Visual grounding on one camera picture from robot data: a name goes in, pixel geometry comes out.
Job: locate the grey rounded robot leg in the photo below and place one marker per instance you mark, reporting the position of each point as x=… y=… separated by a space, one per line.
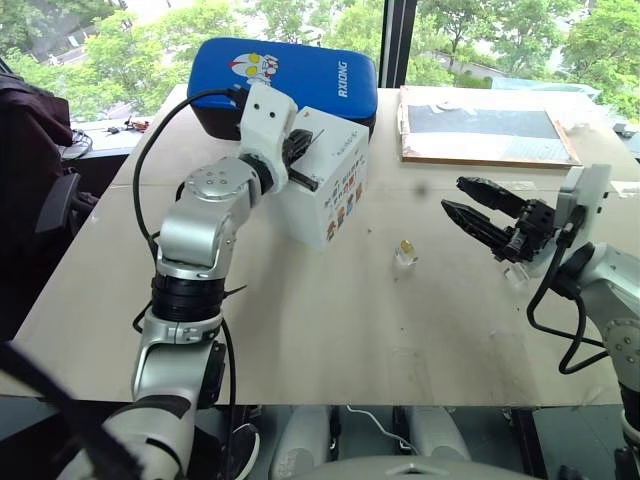
x=435 y=432
x=300 y=440

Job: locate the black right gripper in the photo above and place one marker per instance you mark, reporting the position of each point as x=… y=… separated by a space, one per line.
x=532 y=230

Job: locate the white cartoon-print slotted box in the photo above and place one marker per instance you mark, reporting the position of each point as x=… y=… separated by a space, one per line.
x=335 y=175

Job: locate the dark window frame post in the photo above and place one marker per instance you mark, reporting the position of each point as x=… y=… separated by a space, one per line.
x=398 y=42

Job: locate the small red black gadget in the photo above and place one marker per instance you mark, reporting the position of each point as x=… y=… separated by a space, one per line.
x=136 y=125

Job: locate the dark sheet on board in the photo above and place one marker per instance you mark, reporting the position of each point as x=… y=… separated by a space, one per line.
x=480 y=130

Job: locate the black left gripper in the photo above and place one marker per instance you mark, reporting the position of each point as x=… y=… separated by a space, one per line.
x=303 y=180

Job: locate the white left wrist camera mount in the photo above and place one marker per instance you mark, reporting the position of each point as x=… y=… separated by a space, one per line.
x=265 y=125

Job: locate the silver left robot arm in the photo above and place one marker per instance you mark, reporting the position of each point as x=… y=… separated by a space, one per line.
x=200 y=235

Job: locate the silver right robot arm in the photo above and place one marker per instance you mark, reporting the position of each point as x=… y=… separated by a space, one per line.
x=615 y=300

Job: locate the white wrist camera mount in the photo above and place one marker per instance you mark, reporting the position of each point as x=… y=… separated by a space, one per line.
x=265 y=125
x=587 y=200

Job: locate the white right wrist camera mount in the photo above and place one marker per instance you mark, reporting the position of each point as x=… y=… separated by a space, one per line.
x=587 y=200

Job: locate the blue cartoon-print padded cushion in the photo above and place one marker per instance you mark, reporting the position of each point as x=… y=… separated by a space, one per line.
x=300 y=75

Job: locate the dark maroon cloth chair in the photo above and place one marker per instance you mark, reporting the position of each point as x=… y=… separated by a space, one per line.
x=30 y=190

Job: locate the wooden framed board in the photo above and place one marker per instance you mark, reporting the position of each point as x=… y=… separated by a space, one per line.
x=570 y=145

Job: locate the small dark grey box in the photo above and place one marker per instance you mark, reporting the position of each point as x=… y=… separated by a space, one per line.
x=625 y=129

